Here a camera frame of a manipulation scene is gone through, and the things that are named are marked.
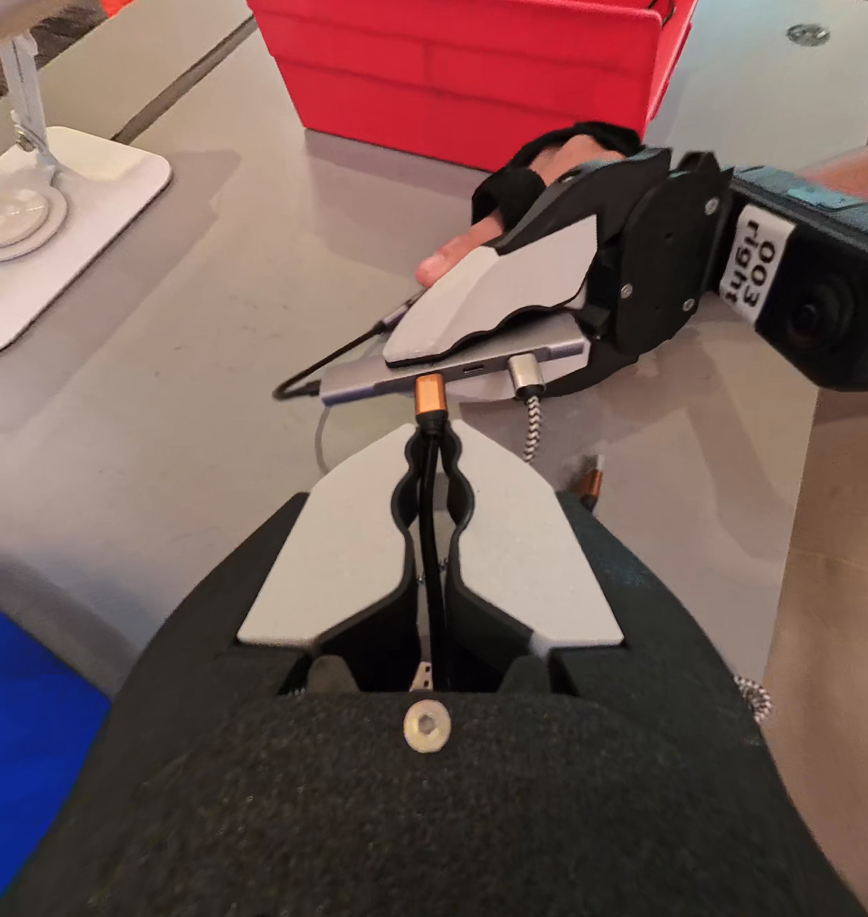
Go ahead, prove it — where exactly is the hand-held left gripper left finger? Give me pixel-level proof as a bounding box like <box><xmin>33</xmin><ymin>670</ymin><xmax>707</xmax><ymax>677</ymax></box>
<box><xmin>237</xmin><ymin>423</ymin><xmax>417</xmax><ymax>694</ymax></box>

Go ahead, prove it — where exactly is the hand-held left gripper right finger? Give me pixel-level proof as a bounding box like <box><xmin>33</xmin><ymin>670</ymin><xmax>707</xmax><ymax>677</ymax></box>
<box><xmin>445</xmin><ymin>420</ymin><xmax>625</xmax><ymax>694</ymax></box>

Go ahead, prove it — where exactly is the person's right forearm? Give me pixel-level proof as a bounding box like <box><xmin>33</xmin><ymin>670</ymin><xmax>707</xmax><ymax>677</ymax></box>
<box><xmin>799</xmin><ymin>139</ymin><xmax>868</xmax><ymax>216</ymax></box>

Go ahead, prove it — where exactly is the striped braided cable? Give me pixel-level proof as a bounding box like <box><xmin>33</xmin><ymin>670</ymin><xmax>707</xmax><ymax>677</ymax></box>
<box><xmin>507</xmin><ymin>352</ymin><xmax>773</xmax><ymax>725</ymax></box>

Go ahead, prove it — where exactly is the person's right hand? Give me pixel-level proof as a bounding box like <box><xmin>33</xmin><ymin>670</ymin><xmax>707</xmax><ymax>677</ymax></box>
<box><xmin>416</xmin><ymin>132</ymin><xmax>621</xmax><ymax>288</ymax></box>

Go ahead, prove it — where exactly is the red plastic bin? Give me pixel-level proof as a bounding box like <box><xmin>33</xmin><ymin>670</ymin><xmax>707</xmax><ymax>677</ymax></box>
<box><xmin>246</xmin><ymin>0</ymin><xmax>699</xmax><ymax>173</ymax></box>

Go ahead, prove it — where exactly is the black cable with copper plug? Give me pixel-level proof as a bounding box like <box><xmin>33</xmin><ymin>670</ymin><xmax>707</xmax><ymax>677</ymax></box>
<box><xmin>405</xmin><ymin>373</ymin><xmax>607</xmax><ymax>694</ymax></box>

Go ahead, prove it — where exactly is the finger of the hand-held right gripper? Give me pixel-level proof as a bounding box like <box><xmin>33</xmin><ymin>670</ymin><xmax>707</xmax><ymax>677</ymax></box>
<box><xmin>382</xmin><ymin>215</ymin><xmax>600</xmax><ymax>370</ymax></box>
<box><xmin>448</xmin><ymin>373</ymin><xmax>521</xmax><ymax>404</ymax></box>

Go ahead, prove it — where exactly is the white tablet stand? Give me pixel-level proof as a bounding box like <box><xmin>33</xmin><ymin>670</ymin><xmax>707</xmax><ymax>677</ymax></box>
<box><xmin>0</xmin><ymin>36</ymin><xmax>173</xmax><ymax>359</ymax></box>

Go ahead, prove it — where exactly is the blue plastic bin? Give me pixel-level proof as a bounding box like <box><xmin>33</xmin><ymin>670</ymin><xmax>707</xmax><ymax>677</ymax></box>
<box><xmin>0</xmin><ymin>587</ymin><xmax>113</xmax><ymax>911</ymax></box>

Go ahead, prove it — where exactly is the grey usb hub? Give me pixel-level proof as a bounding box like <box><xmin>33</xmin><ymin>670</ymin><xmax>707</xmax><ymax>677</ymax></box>
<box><xmin>273</xmin><ymin>287</ymin><xmax>593</xmax><ymax>409</ymax></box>

